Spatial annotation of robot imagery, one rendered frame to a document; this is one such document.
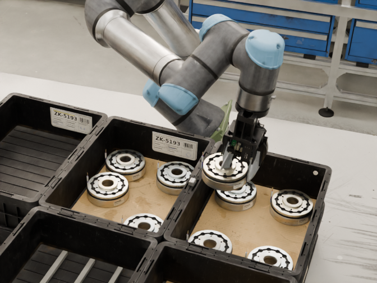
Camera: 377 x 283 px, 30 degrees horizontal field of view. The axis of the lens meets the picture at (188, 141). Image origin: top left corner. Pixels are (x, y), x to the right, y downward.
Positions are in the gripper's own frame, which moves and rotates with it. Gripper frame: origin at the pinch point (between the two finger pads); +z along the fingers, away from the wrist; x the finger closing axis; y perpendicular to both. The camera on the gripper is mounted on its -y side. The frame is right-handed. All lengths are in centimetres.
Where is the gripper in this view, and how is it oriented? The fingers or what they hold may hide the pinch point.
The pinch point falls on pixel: (239, 171)
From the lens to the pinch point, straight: 158.6
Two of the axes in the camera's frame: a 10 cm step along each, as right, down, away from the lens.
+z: -1.3, 7.9, 6.0
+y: -3.4, 5.4, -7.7
